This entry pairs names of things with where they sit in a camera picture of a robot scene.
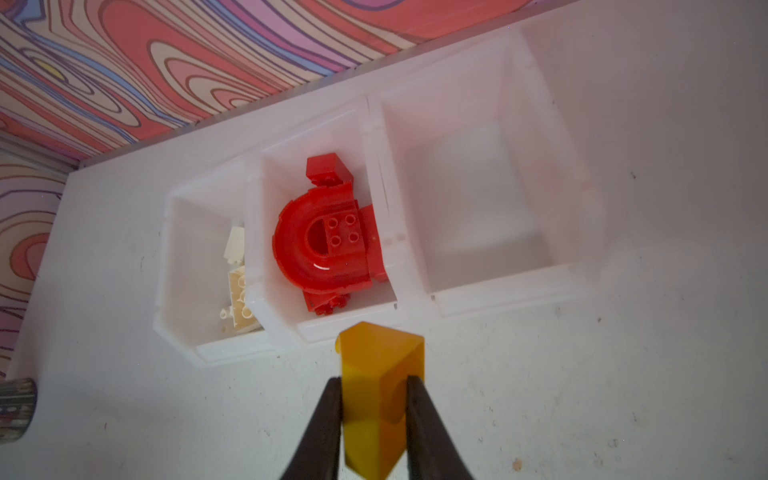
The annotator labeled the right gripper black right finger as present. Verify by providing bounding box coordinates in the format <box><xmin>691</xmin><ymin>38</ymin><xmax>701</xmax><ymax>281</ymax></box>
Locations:
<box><xmin>405</xmin><ymin>376</ymin><xmax>472</xmax><ymax>479</ymax></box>

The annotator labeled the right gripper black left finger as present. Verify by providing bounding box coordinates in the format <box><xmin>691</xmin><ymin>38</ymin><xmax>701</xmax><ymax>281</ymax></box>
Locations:
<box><xmin>281</xmin><ymin>377</ymin><xmax>343</xmax><ymax>480</ymax></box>

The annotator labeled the yellow round lego piece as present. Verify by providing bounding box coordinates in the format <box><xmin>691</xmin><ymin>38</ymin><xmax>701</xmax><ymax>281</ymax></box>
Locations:
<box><xmin>336</xmin><ymin>322</ymin><xmax>425</xmax><ymax>479</ymax></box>

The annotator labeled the white lego brick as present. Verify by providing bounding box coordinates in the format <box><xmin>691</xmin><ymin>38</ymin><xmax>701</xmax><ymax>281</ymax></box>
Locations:
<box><xmin>220</xmin><ymin>266</ymin><xmax>262</xmax><ymax>334</ymax></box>

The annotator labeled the red arch lego piece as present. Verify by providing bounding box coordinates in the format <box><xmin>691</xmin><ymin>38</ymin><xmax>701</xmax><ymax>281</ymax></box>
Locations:
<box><xmin>273</xmin><ymin>182</ymin><xmax>372</xmax><ymax>294</ymax></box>

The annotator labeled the red two-by-two lego brick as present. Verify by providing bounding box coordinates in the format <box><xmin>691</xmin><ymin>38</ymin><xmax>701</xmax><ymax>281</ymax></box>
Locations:
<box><xmin>322</xmin><ymin>209</ymin><xmax>364</xmax><ymax>255</ymax></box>

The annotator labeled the red narrow lego brick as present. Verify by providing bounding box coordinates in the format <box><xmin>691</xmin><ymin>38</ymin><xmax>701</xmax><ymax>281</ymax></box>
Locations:
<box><xmin>306</xmin><ymin>153</ymin><xmax>354</xmax><ymax>187</ymax></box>

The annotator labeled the middle translucent plastic bin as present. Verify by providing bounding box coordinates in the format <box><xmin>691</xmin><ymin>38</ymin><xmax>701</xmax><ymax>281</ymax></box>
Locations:
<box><xmin>245</xmin><ymin>99</ymin><xmax>427</xmax><ymax>350</ymax></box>

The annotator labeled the white lego in bin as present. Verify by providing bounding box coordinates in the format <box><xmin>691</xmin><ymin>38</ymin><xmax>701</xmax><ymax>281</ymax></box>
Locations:
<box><xmin>223</xmin><ymin>226</ymin><xmax>245</xmax><ymax>265</ymax></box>

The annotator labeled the right translucent plastic bin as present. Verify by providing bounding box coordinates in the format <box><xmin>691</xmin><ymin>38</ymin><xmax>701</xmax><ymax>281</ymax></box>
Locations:
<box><xmin>365</xmin><ymin>27</ymin><xmax>605</xmax><ymax>322</ymax></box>

